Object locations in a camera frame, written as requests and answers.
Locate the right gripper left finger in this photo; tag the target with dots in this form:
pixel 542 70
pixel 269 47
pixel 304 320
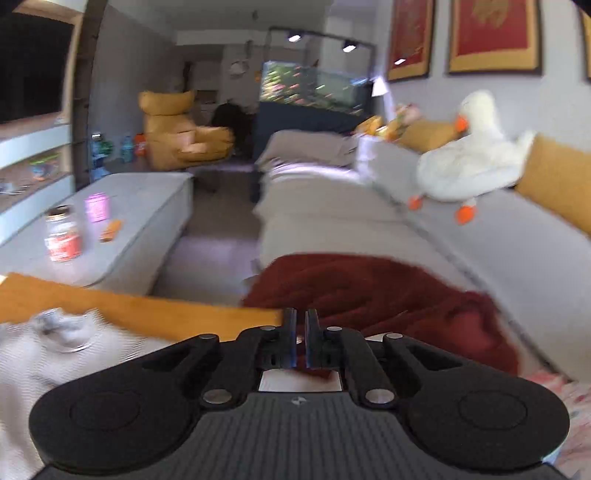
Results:
pixel 245 359

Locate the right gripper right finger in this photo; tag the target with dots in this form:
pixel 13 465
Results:
pixel 348 352

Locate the grey striped garment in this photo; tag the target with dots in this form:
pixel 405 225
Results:
pixel 46 351

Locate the dark red fleece jacket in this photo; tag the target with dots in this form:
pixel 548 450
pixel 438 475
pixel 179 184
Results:
pixel 377 295

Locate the white marble coffee table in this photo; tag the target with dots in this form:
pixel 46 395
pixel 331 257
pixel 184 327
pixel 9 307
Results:
pixel 127 224

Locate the orange snack packet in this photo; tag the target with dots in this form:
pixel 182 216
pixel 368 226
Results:
pixel 110 232

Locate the beige blanket on sofa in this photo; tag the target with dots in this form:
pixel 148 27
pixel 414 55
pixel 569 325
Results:
pixel 296 146

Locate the glass jar red label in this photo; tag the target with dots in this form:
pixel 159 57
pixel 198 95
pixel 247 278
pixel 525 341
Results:
pixel 63 239

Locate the pink small box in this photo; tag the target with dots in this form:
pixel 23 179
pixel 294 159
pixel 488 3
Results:
pixel 97 207

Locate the grey sofa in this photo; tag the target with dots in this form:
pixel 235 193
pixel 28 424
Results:
pixel 534 265

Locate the white goose plush toy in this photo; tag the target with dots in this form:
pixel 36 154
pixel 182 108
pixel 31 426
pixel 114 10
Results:
pixel 481 162

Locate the yellow lounge armchair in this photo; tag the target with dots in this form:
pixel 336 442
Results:
pixel 173 141

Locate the small plush toys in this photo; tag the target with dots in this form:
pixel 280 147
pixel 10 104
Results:
pixel 404 116

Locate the blue water bottle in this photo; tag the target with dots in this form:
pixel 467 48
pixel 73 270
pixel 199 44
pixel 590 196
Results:
pixel 127 149

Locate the orange bag on floor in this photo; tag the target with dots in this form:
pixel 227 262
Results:
pixel 139 145

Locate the blue robot toy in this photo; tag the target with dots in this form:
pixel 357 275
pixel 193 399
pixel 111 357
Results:
pixel 101 149

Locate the fish tank aquarium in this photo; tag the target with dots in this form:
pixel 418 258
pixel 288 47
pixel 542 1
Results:
pixel 295 84

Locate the plastic box of toys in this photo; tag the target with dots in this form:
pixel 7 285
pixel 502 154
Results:
pixel 43 168

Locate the yellow sofa cushion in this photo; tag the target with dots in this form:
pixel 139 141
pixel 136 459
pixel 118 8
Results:
pixel 557 178

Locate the white tv cabinet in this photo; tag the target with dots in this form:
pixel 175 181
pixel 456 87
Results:
pixel 50 134

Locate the black television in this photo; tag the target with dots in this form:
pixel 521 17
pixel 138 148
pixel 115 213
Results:
pixel 33 60

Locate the red framed wall picture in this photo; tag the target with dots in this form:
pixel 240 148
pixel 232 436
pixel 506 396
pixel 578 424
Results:
pixel 495 37

